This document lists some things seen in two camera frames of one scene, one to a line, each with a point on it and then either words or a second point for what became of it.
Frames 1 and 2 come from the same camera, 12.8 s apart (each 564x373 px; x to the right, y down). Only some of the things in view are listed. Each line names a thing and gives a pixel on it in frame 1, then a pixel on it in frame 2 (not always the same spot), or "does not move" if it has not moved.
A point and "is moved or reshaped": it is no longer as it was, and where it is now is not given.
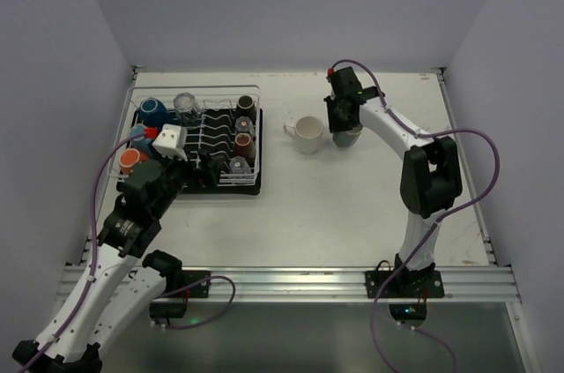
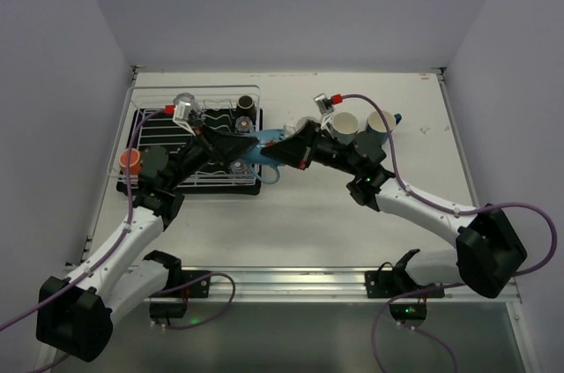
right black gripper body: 342,116 -> 309,144
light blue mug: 144,145 -> 264,167
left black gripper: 201,166 -> 207,139
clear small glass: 243,123 does not move
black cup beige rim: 246,107 does not move
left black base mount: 195,284 does not move
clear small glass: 238,165 does not move
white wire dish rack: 219,124 does not move
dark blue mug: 152,112 is moved or reshaped
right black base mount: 421,283 does not move
